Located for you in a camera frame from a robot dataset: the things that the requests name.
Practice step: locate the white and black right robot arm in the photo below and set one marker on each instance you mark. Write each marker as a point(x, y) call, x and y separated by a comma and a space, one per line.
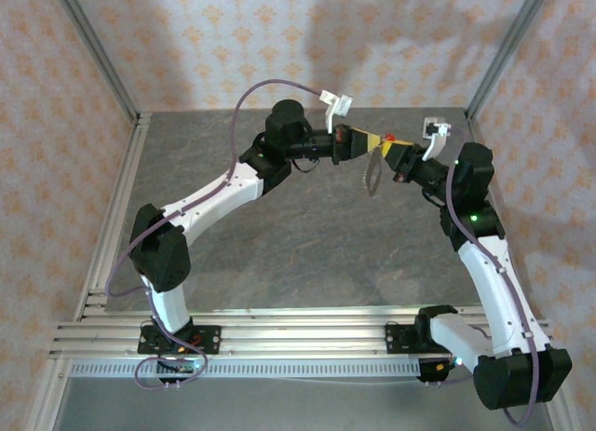
point(493, 286)

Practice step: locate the white camera bracket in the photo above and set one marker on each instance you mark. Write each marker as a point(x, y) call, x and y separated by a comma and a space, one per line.
point(330, 121)
point(435, 147)

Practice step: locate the black controller board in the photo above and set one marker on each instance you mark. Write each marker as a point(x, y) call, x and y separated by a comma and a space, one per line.
point(184, 368)
point(440, 368)

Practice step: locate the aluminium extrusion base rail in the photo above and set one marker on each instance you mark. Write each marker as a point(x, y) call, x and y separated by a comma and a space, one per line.
point(302, 334)

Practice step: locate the white left camera bracket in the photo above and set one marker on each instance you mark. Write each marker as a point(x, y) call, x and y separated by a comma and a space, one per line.
point(330, 121)

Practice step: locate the aluminium frame post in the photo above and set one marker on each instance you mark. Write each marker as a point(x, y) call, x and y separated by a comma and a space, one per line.
point(99, 54)
point(504, 54)

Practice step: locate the aluminium side rail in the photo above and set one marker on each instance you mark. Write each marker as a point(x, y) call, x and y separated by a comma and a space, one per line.
point(126, 170)

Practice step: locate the white right camera bracket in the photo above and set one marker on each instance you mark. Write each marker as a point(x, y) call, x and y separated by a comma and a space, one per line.
point(435, 147)

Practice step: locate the small key with red cap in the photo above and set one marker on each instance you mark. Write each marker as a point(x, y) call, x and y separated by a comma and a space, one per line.
point(389, 136)

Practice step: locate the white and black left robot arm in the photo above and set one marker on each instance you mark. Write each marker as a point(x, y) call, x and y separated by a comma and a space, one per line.
point(209, 200)

